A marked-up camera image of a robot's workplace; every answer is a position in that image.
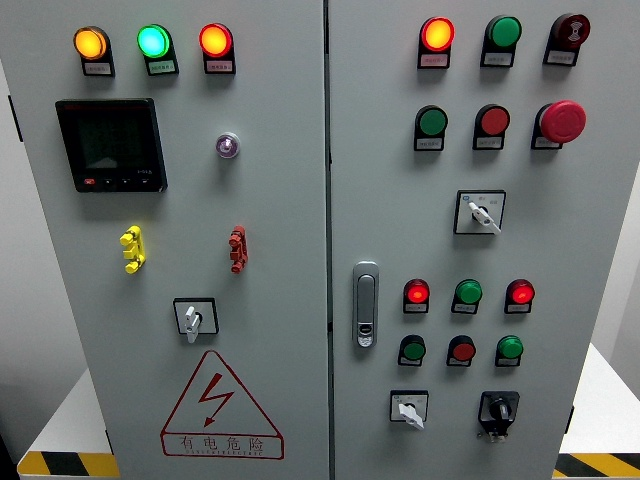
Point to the large green push button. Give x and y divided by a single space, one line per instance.
432 121

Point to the silver door lock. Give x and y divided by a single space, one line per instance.
366 300

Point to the large red push button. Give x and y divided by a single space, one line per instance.
494 120

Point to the pale grey cabinet door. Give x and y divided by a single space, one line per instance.
280 200
385 200

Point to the white round lamp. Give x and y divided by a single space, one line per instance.
227 145

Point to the large green round lamp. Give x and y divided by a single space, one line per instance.
504 31

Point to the dark red buzzer lamp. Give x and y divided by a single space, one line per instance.
572 30

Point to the small red push button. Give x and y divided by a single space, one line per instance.
463 350

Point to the large red stop button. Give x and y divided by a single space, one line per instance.
564 121

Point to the red warning triangle sticker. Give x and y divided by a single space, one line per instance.
215 395

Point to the black yellow striped tape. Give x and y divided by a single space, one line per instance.
600 465
65 465

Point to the small label plate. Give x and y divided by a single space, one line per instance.
219 66
433 60
516 309
409 362
488 143
463 309
429 144
161 66
97 68
545 142
457 363
560 58
415 308
506 363
497 59

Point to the small green push button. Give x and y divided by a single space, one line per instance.
413 350

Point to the small green round lamp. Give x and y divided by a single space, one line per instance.
510 347
469 292

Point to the green lit round lamp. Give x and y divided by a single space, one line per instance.
153 41

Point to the small red lit lamp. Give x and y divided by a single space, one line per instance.
521 292
417 291

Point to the black display meter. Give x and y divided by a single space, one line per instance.
111 145

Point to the large red lit lamp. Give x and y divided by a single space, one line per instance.
215 40
437 34

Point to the black door hinge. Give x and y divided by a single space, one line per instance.
15 117
109 442
570 420

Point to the yellow lit round lamp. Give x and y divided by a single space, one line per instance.
90 43

